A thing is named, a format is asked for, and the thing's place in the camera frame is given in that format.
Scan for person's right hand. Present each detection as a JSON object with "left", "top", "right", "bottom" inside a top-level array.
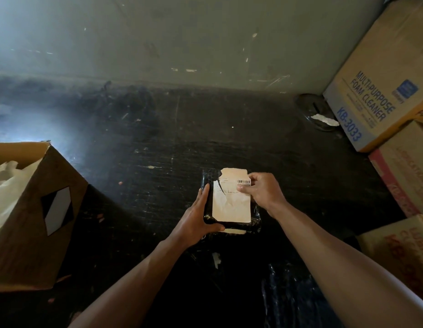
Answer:
[{"left": 237, "top": 172, "right": 288, "bottom": 219}]

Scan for person's left hand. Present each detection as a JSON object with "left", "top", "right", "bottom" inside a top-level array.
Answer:
[{"left": 167, "top": 183, "right": 226, "bottom": 251}]

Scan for lubrication cleaner box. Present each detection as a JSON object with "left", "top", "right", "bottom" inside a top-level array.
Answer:
[{"left": 356, "top": 214, "right": 423, "bottom": 304}]

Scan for person's right forearm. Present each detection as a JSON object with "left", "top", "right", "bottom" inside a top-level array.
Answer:
[{"left": 271, "top": 201, "right": 423, "bottom": 328}]

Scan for person's left forearm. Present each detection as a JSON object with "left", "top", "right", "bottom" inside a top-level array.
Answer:
[{"left": 67, "top": 241, "right": 188, "bottom": 328}]

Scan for red striped cardboard box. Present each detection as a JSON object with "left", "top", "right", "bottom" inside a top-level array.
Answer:
[{"left": 368, "top": 119, "right": 423, "bottom": 217}]

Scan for tall blue print cardboard box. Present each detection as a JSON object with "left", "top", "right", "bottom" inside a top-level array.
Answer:
[{"left": 322, "top": 0, "right": 423, "bottom": 154}]

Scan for cardboard box with diamond sticker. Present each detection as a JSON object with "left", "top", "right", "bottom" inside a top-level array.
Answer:
[{"left": 0, "top": 141, "right": 89, "bottom": 293}]

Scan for torn white paper strip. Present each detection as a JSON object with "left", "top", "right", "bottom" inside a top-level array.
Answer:
[{"left": 310, "top": 113, "right": 340, "bottom": 127}]

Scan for round metal lid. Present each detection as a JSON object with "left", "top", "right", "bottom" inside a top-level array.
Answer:
[{"left": 295, "top": 93, "right": 340, "bottom": 132}]

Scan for crumpled white paper sheets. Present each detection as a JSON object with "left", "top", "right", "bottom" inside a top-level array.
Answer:
[{"left": 0, "top": 159, "right": 43, "bottom": 233}]

